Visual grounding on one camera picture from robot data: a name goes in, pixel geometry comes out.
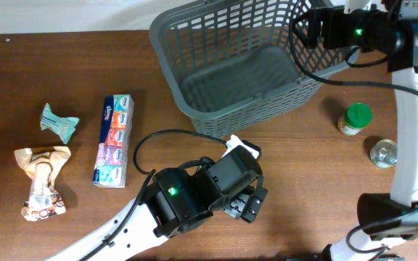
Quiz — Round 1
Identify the green lid spice jar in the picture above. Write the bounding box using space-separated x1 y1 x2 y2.
337 103 372 136

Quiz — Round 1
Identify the grey plastic basket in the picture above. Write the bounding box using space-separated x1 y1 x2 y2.
149 0 348 137

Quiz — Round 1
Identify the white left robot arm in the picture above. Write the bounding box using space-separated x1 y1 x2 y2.
52 143 267 260

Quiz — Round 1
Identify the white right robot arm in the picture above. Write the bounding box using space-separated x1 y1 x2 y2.
289 1 418 260

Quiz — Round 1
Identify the Kleenex tissue multipack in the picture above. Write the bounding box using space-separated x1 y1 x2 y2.
92 94 134 188

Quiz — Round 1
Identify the silver tin can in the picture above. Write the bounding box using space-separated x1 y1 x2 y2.
369 139 397 168

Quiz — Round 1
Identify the teal wet wipes packet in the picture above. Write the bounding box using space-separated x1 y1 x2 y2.
40 103 79 144

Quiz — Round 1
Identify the beige Pantree snack bag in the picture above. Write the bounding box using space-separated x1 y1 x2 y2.
14 146 71 221

